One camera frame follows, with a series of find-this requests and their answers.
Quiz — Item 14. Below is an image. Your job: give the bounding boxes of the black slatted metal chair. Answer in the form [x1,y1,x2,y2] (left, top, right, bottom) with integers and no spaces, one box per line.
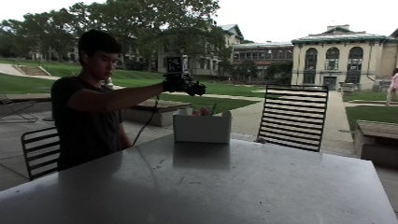
[256,84,330,153]

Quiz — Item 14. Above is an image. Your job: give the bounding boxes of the white marker cube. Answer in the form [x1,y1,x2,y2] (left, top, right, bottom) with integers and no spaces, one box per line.
[165,54,190,76]

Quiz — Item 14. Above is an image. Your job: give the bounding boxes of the person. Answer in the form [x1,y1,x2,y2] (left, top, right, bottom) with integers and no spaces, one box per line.
[385,67,398,107]
[49,29,166,173]

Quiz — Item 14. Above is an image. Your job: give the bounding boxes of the large tree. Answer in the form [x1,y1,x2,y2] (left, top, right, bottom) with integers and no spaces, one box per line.
[0,0,234,71]

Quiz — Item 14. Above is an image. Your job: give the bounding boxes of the grey building behind trees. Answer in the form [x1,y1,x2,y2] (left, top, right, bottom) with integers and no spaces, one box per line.
[156,23,246,77]

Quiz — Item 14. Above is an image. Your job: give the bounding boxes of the white cardboard box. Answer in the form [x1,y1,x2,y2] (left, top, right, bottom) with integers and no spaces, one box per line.
[172,110,234,145]

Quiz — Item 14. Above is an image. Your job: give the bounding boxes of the red fruit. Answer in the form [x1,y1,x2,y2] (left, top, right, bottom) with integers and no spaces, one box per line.
[190,106,213,118]

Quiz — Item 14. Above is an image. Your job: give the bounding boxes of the black lounge chair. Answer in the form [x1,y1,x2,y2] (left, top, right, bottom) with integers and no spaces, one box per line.
[0,92,40,123]

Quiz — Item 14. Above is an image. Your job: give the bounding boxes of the black glove cable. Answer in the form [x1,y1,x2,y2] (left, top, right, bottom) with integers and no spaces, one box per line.
[130,95,161,147]

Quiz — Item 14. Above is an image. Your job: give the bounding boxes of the dark brick building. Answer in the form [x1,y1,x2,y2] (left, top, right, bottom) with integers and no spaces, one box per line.
[230,41,294,84]

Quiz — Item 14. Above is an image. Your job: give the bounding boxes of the outdoor stone stairs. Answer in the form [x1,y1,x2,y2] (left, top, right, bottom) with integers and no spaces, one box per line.
[11,63,52,77]

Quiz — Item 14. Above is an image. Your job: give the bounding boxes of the cream building with arched windows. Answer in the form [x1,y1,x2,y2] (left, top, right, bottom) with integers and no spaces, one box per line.
[290,24,398,91]

